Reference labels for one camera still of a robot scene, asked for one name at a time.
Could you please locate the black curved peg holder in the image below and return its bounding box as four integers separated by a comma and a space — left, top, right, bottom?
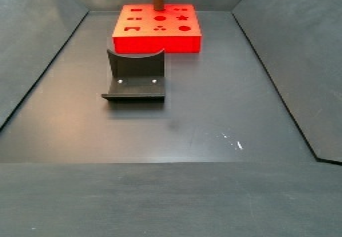
101, 50, 165, 100

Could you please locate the red shape-sorting block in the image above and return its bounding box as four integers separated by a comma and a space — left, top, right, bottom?
112, 4, 201, 54

